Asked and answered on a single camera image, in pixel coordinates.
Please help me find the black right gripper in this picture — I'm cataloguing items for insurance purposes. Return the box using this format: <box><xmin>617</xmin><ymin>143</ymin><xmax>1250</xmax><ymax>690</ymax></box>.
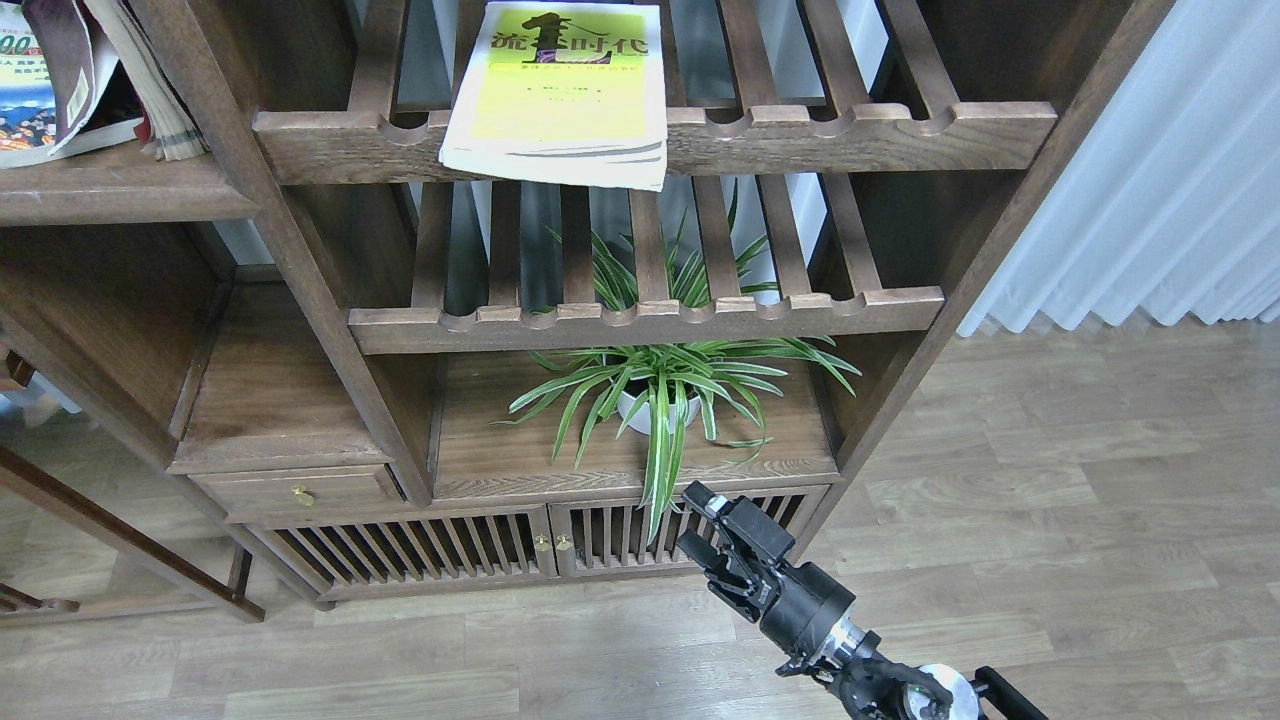
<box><xmin>677</xmin><ymin>480</ymin><xmax>858</xmax><ymax>666</ymax></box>

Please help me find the yellow green cover book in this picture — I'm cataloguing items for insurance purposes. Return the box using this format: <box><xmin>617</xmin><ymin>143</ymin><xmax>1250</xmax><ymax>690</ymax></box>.
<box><xmin>439</xmin><ymin>1</ymin><xmax>668</xmax><ymax>192</ymax></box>

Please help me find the dark maroon cover book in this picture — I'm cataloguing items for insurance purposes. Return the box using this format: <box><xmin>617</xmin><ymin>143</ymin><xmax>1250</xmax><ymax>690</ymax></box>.
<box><xmin>3</xmin><ymin>1</ymin><xmax>209</xmax><ymax>169</ymax></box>

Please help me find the white book with colourful picture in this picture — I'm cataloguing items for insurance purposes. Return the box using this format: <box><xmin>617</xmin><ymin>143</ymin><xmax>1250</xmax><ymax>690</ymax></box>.
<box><xmin>1</xmin><ymin>1</ymin><xmax>145</xmax><ymax>169</ymax></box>

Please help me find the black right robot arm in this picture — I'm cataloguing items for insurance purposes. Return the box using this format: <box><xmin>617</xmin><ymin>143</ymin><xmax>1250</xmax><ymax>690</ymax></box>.
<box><xmin>677</xmin><ymin>482</ymin><xmax>1044</xmax><ymax>719</ymax></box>

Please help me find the right slatted cabinet door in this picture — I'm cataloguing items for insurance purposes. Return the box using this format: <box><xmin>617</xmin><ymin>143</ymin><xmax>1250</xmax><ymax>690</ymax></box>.
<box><xmin>549</xmin><ymin>486</ymin><xmax>829</xmax><ymax>578</ymax></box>

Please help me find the green spider plant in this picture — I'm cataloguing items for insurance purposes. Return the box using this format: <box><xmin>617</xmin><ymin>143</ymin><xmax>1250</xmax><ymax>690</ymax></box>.
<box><xmin>495</xmin><ymin>178</ymin><xmax>861</xmax><ymax>546</ymax></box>

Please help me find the white plant pot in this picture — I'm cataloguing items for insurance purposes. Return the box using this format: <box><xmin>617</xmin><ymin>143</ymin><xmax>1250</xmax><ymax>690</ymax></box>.
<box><xmin>614</xmin><ymin>386</ymin><xmax>701</xmax><ymax>434</ymax></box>

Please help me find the dark wooden bookshelf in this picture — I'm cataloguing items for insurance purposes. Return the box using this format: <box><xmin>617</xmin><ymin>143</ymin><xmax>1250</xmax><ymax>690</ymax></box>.
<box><xmin>3</xmin><ymin>1</ymin><xmax>1172</xmax><ymax>609</ymax></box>

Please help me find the wooden drawer with brass knob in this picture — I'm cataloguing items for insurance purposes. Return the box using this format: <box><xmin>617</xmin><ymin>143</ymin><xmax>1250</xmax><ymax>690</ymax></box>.
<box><xmin>191</xmin><ymin>464</ymin><xmax>406</xmax><ymax>521</ymax></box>

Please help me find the white pleated curtain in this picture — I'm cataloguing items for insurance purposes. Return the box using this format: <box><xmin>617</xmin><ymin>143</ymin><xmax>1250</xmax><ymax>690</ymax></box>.
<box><xmin>957</xmin><ymin>1</ymin><xmax>1279</xmax><ymax>337</ymax></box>

